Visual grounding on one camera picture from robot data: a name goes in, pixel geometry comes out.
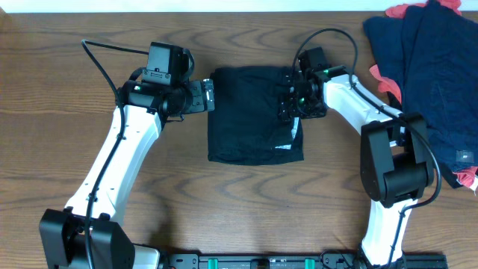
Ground navy blue garment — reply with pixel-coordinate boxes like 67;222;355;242
363;1;477;172

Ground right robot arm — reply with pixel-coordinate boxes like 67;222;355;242
279;47;438;268

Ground black shorts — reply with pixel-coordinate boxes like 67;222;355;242
208;66;304;166

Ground red garment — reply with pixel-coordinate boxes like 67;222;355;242
369;0;477;191

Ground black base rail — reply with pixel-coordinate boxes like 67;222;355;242
132;244;448;269

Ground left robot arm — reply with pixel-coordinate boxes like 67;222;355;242
39;42;214;268

